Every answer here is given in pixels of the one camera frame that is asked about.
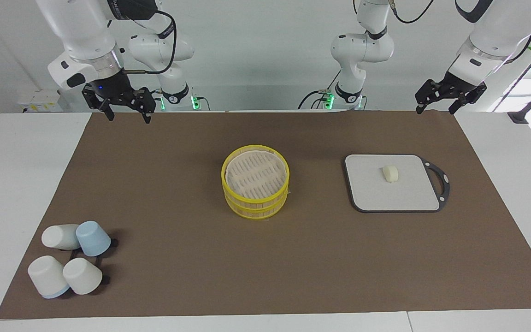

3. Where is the white steamer liner cloth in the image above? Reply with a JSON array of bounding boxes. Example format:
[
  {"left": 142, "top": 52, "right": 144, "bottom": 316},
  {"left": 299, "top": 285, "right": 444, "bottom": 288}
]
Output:
[{"left": 226, "top": 152, "right": 286, "bottom": 196}]

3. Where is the yellow bare steamer basket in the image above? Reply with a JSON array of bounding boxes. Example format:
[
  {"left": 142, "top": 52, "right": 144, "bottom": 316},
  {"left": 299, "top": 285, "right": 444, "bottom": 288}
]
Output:
[{"left": 224, "top": 187, "right": 289, "bottom": 220}]

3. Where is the white box with yellow labels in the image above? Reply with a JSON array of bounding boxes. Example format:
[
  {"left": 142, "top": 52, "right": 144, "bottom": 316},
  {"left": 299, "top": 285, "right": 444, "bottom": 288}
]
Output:
[{"left": 17, "top": 90, "right": 65, "bottom": 113}]

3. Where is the grey cutting board, dark rim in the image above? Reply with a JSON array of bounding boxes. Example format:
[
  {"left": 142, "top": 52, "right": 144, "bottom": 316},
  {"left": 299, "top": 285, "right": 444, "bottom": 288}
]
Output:
[{"left": 344, "top": 154, "right": 450, "bottom": 213}]

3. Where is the light blue cup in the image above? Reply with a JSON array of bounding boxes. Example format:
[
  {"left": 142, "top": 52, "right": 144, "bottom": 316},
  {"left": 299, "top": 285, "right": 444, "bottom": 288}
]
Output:
[{"left": 76, "top": 221, "right": 112, "bottom": 257}]

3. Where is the plain white cup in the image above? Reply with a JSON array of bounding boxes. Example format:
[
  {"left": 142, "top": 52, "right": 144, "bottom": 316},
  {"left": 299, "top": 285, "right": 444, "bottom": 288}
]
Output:
[
  {"left": 63, "top": 258, "right": 103, "bottom": 296},
  {"left": 41, "top": 224, "right": 82, "bottom": 250}
]

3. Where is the brown table mat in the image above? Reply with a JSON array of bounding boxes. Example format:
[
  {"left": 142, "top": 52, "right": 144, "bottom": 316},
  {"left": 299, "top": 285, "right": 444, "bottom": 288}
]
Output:
[{"left": 0, "top": 110, "right": 531, "bottom": 320}]

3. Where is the white cup with blue rim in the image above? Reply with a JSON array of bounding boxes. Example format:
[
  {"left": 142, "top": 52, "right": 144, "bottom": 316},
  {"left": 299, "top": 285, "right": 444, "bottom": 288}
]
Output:
[{"left": 28, "top": 255, "right": 70, "bottom": 299}]

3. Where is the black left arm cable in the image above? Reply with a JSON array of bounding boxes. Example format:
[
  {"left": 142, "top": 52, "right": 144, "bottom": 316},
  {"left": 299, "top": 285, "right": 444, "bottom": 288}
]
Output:
[{"left": 388, "top": 0, "right": 531, "bottom": 65}]

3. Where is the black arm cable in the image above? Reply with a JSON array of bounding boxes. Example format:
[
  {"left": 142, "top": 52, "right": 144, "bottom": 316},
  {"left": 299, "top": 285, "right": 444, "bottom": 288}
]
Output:
[
  {"left": 123, "top": 9, "right": 177, "bottom": 75},
  {"left": 388, "top": 0, "right": 531, "bottom": 65}
]

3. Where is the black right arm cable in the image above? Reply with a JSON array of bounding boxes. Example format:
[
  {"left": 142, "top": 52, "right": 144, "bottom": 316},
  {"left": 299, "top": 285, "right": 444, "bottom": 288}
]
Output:
[{"left": 123, "top": 9, "right": 177, "bottom": 75}]

